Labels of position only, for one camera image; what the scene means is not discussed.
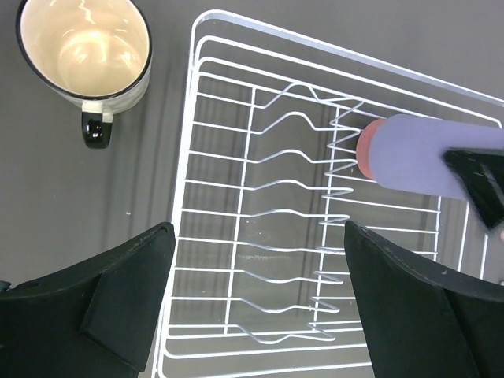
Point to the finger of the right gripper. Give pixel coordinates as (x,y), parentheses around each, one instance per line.
(480,173)

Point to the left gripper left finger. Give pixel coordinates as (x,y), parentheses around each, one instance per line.
(96,318)

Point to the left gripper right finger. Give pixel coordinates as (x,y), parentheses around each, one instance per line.
(421,318)

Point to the lilac plastic cup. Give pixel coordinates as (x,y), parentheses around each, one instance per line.
(405,153)

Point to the cream mug black handle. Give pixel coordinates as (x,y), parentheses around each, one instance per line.
(95,54)

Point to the pink plastic cup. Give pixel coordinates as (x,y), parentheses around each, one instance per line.
(363,146)

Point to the white wire dish rack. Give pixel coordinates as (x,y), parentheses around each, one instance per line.
(266,179)

